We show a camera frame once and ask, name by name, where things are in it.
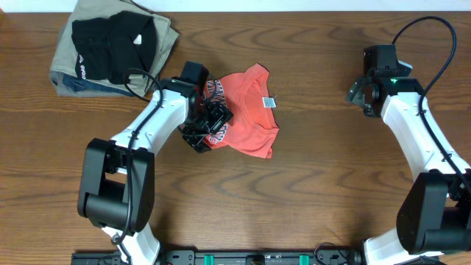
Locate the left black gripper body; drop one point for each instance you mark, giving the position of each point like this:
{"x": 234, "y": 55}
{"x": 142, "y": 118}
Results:
{"x": 207, "y": 125}

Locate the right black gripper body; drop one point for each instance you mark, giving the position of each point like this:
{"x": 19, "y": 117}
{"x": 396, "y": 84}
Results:
{"x": 359, "y": 96}

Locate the red printed t-shirt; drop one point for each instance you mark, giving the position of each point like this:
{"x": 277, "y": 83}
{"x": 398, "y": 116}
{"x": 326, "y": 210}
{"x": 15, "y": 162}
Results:
{"x": 252, "y": 130}

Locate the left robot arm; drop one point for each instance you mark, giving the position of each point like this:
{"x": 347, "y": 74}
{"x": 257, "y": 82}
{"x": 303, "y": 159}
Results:
{"x": 117, "y": 187}

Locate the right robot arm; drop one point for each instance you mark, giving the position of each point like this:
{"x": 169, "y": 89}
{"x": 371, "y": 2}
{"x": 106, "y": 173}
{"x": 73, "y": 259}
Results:
{"x": 434, "y": 219}

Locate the black folded garment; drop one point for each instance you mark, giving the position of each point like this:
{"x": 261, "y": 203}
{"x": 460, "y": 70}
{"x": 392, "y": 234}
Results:
{"x": 107, "y": 47}

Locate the grey blue folded garment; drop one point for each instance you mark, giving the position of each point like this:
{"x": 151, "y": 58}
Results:
{"x": 67, "y": 85}

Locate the khaki folded garment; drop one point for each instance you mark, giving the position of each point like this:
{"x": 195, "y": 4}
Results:
{"x": 66, "y": 55}

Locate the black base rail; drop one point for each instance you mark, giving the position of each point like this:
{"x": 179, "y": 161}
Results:
{"x": 189, "y": 257}

